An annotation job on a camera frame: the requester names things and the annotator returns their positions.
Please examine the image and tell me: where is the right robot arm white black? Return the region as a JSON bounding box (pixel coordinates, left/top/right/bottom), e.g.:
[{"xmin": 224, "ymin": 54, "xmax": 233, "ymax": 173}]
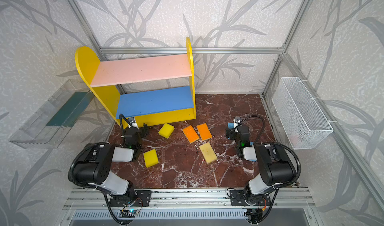
[{"xmin": 226, "ymin": 123, "xmax": 301, "ymax": 208}]

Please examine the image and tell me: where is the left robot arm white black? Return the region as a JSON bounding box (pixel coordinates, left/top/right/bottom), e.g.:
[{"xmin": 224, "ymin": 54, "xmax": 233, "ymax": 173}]
[{"xmin": 68, "ymin": 124, "xmax": 152, "ymax": 207}]

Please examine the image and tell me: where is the yellow shelf with coloured boards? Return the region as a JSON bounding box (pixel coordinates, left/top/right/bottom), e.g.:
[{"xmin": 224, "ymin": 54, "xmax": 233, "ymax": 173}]
[{"xmin": 75, "ymin": 38, "xmax": 196, "ymax": 128}]

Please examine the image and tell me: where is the pale yellow sponge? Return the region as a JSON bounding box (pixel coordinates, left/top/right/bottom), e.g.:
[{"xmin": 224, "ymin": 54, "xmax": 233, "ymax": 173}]
[{"xmin": 199, "ymin": 143, "xmax": 218, "ymax": 164}]

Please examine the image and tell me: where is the orange sponge right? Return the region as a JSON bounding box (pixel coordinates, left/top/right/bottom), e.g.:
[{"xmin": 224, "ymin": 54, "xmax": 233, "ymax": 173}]
[{"xmin": 197, "ymin": 123, "xmax": 213, "ymax": 141}]

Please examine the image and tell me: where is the orange sponge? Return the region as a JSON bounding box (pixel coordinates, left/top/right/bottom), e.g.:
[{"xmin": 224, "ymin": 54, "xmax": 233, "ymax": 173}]
[
  {"xmin": 183, "ymin": 125, "xmax": 199, "ymax": 144},
  {"xmin": 197, "ymin": 123, "xmax": 213, "ymax": 141}
]

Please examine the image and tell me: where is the orange sponge left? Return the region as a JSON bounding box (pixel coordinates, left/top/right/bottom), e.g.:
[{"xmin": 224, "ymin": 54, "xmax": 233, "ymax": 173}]
[{"xmin": 183, "ymin": 125, "xmax": 199, "ymax": 144}]

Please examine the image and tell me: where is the green circuit board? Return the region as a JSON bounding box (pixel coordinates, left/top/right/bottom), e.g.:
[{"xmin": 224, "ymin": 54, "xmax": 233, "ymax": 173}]
[{"xmin": 119, "ymin": 209, "xmax": 141, "ymax": 219}]

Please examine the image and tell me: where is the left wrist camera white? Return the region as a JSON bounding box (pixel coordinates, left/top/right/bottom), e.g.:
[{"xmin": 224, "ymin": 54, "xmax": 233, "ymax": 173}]
[{"xmin": 127, "ymin": 117, "xmax": 139, "ymax": 129}]

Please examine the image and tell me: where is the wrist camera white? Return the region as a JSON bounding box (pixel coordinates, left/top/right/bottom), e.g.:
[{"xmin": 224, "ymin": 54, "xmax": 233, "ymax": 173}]
[
  {"xmin": 127, "ymin": 117, "xmax": 139, "ymax": 129},
  {"xmin": 234, "ymin": 117, "xmax": 242, "ymax": 126}
]

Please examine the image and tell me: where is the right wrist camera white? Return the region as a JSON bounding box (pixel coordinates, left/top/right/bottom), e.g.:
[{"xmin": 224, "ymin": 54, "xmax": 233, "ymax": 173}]
[{"xmin": 234, "ymin": 117, "xmax": 242, "ymax": 126}]

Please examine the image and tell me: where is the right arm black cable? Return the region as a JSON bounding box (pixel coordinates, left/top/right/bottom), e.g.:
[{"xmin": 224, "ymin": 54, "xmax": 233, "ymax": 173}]
[{"xmin": 241, "ymin": 114, "xmax": 265, "ymax": 143}]

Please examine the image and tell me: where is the white wire mesh basket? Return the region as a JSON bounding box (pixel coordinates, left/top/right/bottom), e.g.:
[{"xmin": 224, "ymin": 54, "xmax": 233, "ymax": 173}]
[{"xmin": 272, "ymin": 77, "xmax": 334, "ymax": 150}]

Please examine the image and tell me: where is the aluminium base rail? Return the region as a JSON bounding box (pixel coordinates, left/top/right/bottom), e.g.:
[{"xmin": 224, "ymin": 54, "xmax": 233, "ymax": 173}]
[{"xmin": 63, "ymin": 188, "xmax": 316, "ymax": 210}]

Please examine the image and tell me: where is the clear acrylic wall bin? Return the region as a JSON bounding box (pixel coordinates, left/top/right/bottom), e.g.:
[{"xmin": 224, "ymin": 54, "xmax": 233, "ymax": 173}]
[{"xmin": 9, "ymin": 79, "xmax": 94, "ymax": 149}]

